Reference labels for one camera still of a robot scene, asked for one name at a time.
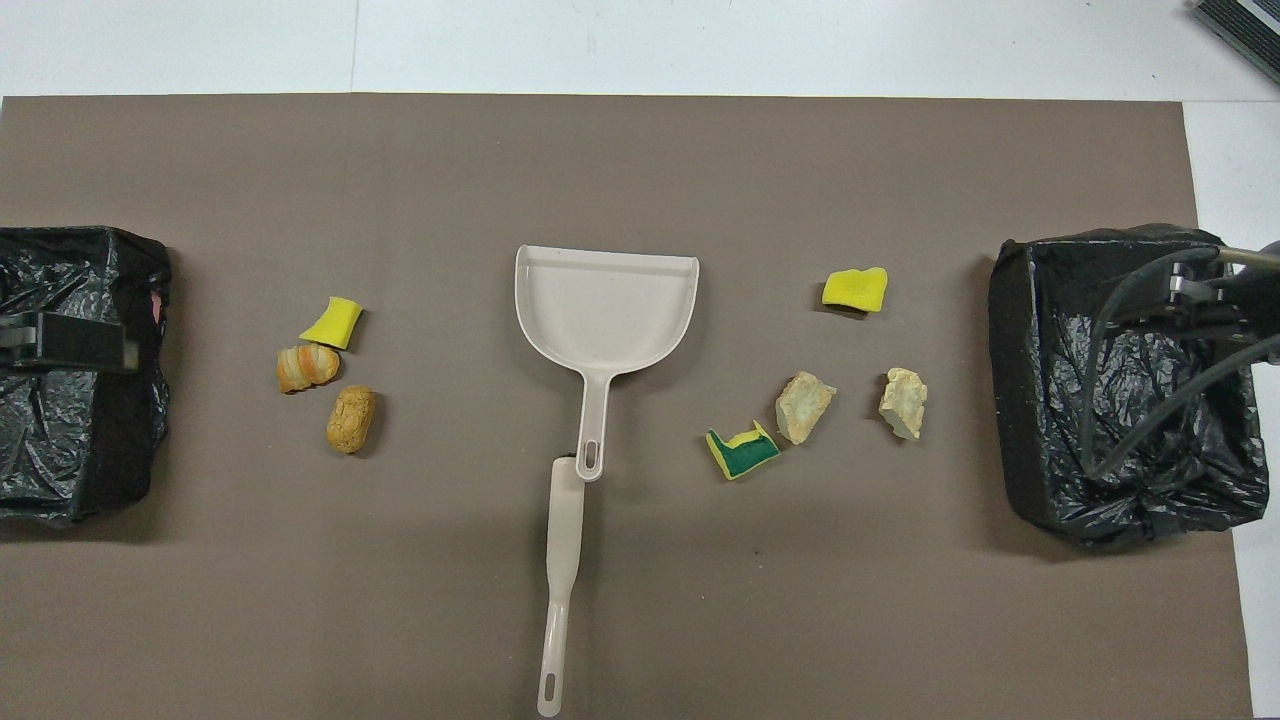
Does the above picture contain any green and yellow sponge scrap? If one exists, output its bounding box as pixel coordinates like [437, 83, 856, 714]
[705, 420, 782, 482]

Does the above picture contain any brown paper table mat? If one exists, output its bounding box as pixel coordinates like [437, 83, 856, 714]
[0, 93, 1256, 720]

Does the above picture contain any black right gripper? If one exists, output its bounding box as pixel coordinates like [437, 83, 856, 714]
[1108, 262, 1280, 346]

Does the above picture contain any pale beige foam chunk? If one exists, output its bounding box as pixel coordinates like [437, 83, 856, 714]
[879, 367, 929, 442]
[775, 371, 838, 446]

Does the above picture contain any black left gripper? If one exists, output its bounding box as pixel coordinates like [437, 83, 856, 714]
[0, 312, 142, 374]

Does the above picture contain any dark ribbed grille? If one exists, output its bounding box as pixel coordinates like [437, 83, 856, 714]
[1190, 0, 1280, 86]

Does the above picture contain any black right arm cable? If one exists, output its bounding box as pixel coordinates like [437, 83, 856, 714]
[1078, 245, 1280, 479]

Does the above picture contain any yellow sponge with green edge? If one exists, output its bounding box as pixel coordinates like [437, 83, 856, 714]
[299, 296, 365, 351]

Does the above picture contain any beige brush with black bristles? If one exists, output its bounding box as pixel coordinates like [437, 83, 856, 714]
[537, 455, 587, 719]

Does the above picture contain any striped croissant bread toy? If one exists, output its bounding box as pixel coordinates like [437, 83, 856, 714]
[276, 343, 342, 395]

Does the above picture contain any black bag lined bin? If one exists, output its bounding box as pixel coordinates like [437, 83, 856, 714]
[988, 222, 1271, 549]
[0, 226, 173, 528]

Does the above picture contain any plain yellow sponge piece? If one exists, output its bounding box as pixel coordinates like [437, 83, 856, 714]
[822, 266, 889, 314]

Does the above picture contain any brown bread roll toy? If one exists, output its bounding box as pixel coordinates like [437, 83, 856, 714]
[326, 386, 379, 456]

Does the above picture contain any beige plastic dustpan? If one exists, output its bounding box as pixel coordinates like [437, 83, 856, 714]
[515, 244, 701, 483]

